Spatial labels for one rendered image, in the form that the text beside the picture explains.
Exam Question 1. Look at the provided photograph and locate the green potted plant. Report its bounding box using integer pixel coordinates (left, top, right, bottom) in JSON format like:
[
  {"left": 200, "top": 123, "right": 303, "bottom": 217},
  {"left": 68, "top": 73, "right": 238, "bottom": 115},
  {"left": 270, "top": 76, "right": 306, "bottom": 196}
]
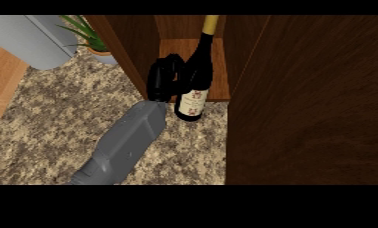
[{"left": 55, "top": 14, "right": 118, "bottom": 66}]

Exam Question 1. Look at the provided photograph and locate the brown wooden cabinet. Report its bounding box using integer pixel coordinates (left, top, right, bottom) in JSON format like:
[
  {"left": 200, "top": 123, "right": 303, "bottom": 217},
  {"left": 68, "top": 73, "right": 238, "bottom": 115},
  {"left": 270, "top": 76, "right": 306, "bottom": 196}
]
[{"left": 83, "top": 14, "right": 272, "bottom": 103}]

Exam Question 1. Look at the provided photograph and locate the grey rounded appliance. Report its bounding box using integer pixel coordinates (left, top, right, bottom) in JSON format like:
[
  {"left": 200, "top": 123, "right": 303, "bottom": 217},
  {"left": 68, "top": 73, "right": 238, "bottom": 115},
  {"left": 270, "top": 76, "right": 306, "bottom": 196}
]
[{"left": 0, "top": 14, "right": 80, "bottom": 71}]

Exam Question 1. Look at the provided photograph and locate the brown wooden cabinet door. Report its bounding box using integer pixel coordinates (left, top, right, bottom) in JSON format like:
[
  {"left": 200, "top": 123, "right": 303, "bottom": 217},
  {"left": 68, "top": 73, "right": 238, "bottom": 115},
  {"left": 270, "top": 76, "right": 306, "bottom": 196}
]
[{"left": 225, "top": 14, "right": 378, "bottom": 186}]

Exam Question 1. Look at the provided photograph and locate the dark wine bottle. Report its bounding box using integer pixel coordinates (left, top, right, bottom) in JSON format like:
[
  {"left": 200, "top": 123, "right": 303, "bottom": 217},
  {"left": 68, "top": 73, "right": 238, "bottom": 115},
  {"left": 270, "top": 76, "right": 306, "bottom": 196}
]
[{"left": 173, "top": 14, "right": 222, "bottom": 122}]

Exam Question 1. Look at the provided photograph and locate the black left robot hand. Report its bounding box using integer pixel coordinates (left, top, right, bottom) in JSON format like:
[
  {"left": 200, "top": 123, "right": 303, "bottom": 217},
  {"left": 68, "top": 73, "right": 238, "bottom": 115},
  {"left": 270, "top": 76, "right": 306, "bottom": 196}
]
[{"left": 146, "top": 52, "right": 192, "bottom": 104}]

